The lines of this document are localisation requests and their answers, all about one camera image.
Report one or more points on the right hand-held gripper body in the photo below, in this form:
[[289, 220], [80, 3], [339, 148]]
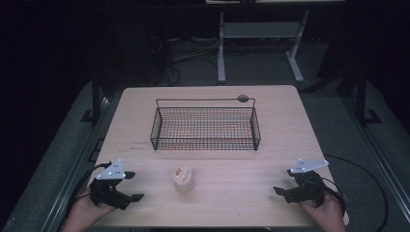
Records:
[[309, 188]]

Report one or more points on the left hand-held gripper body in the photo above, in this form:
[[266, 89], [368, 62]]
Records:
[[111, 172]]

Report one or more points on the beige loofah piece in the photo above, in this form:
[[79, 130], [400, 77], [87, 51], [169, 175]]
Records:
[[183, 179]]

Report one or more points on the person's right hand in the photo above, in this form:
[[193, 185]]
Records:
[[328, 214]]

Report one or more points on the person's left hand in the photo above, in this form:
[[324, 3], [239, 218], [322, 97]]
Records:
[[88, 211]]

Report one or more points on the dark round tag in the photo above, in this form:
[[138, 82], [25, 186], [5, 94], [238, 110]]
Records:
[[243, 98]]

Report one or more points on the white metal stand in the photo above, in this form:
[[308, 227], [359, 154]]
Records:
[[257, 30]]

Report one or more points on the aluminium rail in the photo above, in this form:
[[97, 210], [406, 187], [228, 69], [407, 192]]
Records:
[[74, 180], [380, 167]]

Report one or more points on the black upright post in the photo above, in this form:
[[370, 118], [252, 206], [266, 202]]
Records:
[[361, 96], [95, 96]]

